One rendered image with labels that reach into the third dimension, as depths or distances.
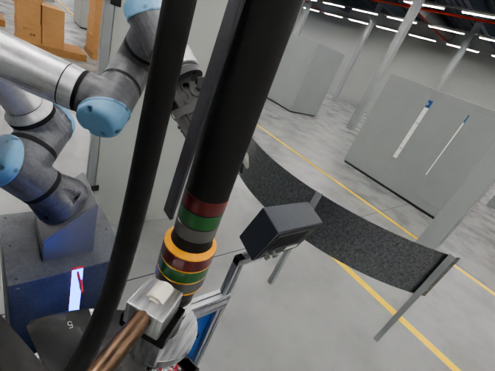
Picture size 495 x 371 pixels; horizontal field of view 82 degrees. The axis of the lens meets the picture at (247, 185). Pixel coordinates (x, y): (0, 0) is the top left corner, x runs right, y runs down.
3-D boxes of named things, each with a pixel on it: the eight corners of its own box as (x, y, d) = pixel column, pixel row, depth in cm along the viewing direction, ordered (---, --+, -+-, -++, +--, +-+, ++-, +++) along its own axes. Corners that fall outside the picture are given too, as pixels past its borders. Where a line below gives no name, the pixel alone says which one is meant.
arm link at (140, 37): (147, 23, 58) (167, -11, 52) (174, 70, 58) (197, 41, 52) (112, 18, 52) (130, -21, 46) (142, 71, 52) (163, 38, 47)
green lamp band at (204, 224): (209, 238, 20) (213, 224, 20) (169, 217, 21) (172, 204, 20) (226, 216, 23) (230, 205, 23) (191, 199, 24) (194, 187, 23)
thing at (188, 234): (204, 251, 21) (208, 238, 20) (165, 230, 21) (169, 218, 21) (221, 228, 24) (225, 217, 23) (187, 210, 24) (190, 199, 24)
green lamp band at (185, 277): (194, 293, 22) (198, 283, 22) (146, 267, 23) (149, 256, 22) (216, 260, 26) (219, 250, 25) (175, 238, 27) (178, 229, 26)
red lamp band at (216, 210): (214, 224, 20) (219, 210, 19) (172, 202, 20) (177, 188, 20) (230, 204, 23) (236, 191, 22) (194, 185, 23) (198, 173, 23)
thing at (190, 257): (188, 306, 23) (203, 266, 21) (144, 281, 23) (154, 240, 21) (211, 273, 27) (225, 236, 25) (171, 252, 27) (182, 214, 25)
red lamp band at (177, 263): (198, 282, 22) (202, 271, 21) (149, 255, 22) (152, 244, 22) (220, 249, 25) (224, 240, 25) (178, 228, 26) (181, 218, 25)
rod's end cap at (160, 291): (160, 323, 21) (165, 305, 20) (137, 310, 21) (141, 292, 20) (174, 303, 23) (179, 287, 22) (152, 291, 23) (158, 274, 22)
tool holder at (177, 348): (160, 407, 23) (188, 338, 19) (90, 364, 24) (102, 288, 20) (206, 322, 31) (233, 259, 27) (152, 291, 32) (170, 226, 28)
